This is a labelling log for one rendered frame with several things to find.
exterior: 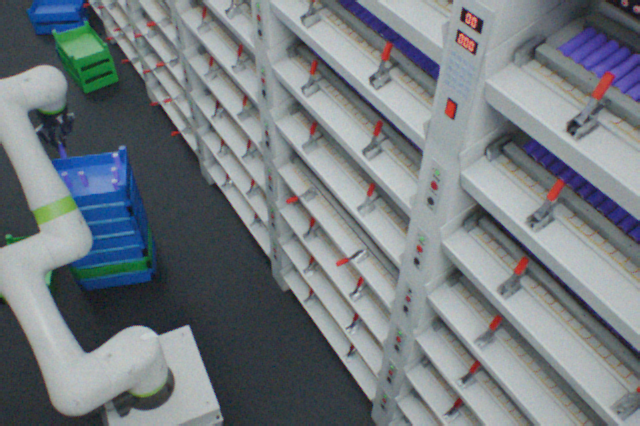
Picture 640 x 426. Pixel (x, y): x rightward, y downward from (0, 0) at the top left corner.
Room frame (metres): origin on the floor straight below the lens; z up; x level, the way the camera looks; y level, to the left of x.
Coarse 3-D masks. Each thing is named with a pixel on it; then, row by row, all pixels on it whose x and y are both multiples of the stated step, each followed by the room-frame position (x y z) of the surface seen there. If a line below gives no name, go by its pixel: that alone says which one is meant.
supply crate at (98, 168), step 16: (64, 160) 1.51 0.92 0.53; (80, 160) 1.52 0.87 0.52; (96, 160) 1.53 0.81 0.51; (112, 160) 1.54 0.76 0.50; (128, 160) 1.54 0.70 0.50; (96, 176) 1.48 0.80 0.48; (112, 176) 1.48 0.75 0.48; (128, 176) 1.46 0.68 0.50; (80, 192) 1.40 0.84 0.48; (96, 192) 1.40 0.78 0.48; (112, 192) 1.35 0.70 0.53; (128, 192) 1.39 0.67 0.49
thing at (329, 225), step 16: (272, 160) 1.32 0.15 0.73; (288, 160) 1.34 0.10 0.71; (288, 176) 1.29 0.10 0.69; (320, 208) 1.16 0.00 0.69; (320, 224) 1.12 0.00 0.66; (336, 224) 1.09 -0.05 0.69; (336, 240) 1.04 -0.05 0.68; (352, 240) 1.03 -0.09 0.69; (368, 272) 0.93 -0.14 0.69; (384, 272) 0.92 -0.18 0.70; (384, 288) 0.88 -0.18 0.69; (384, 304) 0.85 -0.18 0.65
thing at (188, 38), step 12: (180, 24) 1.92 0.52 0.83; (192, 36) 1.93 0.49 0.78; (180, 48) 1.96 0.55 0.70; (192, 72) 1.92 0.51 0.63; (192, 84) 1.91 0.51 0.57; (192, 120) 1.97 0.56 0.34; (204, 120) 1.93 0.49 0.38; (204, 144) 1.92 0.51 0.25; (204, 156) 1.92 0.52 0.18; (204, 168) 1.94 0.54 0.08
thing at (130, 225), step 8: (136, 184) 1.55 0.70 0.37; (136, 192) 1.51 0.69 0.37; (136, 200) 1.47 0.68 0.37; (136, 208) 1.43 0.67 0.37; (136, 216) 1.39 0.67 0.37; (104, 224) 1.34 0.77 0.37; (112, 224) 1.35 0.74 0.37; (120, 224) 1.35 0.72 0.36; (128, 224) 1.36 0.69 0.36; (136, 224) 1.36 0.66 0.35; (96, 232) 1.33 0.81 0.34; (104, 232) 1.34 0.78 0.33; (112, 232) 1.34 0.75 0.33; (120, 232) 1.35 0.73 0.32
